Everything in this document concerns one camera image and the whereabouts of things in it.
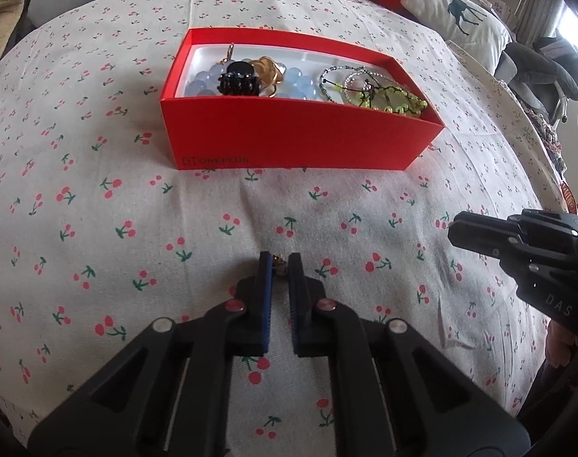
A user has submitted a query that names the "red cardboard box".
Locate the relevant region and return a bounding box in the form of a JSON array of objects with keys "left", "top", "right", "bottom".
[{"left": 160, "top": 28, "right": 444, "bottom": 170}]

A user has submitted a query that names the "light blue bead bracelet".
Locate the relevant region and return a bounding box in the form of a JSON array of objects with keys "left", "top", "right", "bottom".
[{"left": 183, "top": 62, "right": 321, "bottom": 102}]

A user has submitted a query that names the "gold ring with green stone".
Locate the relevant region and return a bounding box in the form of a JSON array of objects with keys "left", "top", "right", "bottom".
[{"left": 248, "top": 54, "right": 288, "bottom": 99}]

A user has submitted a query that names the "black hair claw clip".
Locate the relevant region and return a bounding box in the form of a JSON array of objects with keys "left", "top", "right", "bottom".
[{"left": 217, "top": 61, "right": 261, "bottom": 97}]

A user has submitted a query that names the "white deer print pillow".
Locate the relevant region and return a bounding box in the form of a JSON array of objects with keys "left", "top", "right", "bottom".
[{"left": 400, "top": 0, "right": 512, "bottom": 74}]

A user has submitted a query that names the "small silver charm pendant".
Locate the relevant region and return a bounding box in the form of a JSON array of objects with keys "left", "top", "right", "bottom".
[{"left": 272, "top": 254, "right": 289, "bottom": 278}]

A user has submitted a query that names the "green beaded bracelet bundle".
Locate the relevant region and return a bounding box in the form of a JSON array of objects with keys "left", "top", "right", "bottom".
[{"left": 317, "top": 63, "right": 429, "bottom": 118}]

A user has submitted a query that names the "grey office chair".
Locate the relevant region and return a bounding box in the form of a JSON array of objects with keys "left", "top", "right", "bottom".
[{"left": 494, "top": 42, "right": 578, "bottom": 125}]

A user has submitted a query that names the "silver rhinestone bangle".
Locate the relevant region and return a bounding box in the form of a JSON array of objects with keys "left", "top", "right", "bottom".
[{"left": 341, "top": 69, "right": 386, "bottom": 109}]

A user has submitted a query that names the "person's right hand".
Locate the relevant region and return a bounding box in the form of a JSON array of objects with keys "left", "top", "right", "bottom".
[{"left": 545, "top": 320, "right": 578, "bottom": 368}]

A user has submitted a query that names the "cherry print bed sheet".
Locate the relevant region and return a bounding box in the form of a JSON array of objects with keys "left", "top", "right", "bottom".
[{"left": 0, "top": 0, "right": 560, "bottom": 444}]

